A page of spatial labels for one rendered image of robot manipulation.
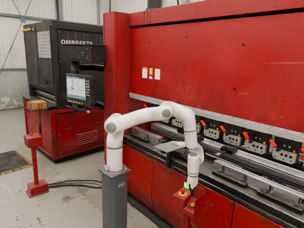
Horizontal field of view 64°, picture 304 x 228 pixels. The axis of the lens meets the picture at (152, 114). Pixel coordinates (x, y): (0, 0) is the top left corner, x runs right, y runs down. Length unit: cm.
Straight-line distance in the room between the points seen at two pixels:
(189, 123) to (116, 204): 82
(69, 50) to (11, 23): 586
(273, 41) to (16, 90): 803
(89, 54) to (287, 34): 192
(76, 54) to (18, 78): 602
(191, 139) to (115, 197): 71
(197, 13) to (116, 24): 100
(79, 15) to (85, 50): 692
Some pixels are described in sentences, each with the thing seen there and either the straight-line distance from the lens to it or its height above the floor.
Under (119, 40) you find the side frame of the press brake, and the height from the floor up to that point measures 199.
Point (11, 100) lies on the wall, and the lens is 893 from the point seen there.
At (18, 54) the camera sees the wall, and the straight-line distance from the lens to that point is 888.
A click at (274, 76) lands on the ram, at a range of 185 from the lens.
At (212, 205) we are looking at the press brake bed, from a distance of 225.
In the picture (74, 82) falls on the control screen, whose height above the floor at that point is 150.
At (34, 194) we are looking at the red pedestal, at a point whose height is 3.
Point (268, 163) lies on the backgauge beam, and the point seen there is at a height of 98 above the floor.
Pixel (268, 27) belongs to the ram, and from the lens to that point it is 189.
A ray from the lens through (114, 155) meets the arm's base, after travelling 180.
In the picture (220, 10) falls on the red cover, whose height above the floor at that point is 221.
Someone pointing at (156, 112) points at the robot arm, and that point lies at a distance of 162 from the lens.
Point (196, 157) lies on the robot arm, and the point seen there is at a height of 115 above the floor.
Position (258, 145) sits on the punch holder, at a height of 123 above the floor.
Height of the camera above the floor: 186
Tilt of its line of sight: 14 degrees down
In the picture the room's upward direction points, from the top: 2 degrees clockwise
